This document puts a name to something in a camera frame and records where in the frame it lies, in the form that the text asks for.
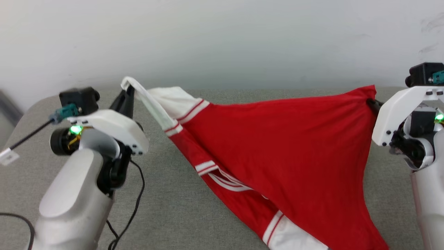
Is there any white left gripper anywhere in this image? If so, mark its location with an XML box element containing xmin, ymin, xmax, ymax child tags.
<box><xmin>50</xmin><ymin>85</ymin><xmax>150</xmax><ymax>156</ymax></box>

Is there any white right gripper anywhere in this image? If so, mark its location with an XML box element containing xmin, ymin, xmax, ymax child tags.
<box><xmin>367</xmin><ymin>86</ymin><xmax>444</xmax><ymax>147</ymax></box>

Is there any red garment with white trim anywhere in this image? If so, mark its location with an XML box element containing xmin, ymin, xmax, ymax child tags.
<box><xmin>120</xmin><ymin>76</ymin><xmax>390</xmax><ymax>250</ymax></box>

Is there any dark grey baseboard strip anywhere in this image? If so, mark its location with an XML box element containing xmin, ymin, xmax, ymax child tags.
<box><xmin>0</xmin><ymin>90</ymin><xmax>24</xmax><ymax>127</ymax></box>

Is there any grey fabric sofa cushion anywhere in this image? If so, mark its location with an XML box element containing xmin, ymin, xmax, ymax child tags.
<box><xmin>0</xmin><ymin>87</ymin><xmax>444</xmax><ymax>250</ymax></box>

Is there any teal left camera connector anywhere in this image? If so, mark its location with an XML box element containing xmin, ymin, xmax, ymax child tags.
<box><xmin>51</xmin><ymin>103</ymin><xmax>80</xmax><ymax>124</ymax></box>

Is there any black looping left arm cable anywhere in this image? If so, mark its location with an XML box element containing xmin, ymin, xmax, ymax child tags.
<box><xmin>106</xmin><ymin>159</ymin><xmax>145</xmax><ymax>250</ymax></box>

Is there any white cable label tag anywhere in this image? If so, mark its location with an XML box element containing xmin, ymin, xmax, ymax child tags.
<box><xmin>0</xmin><ymin>148</ymin><xmax>20</xmax><ymax>166</ymax></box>

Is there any black cable beside left arm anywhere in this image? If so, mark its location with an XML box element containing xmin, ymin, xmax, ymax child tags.
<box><xmin>0</xmin><ymin>212</ymin><xmax>35</xmax><ymax>250</ymax></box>

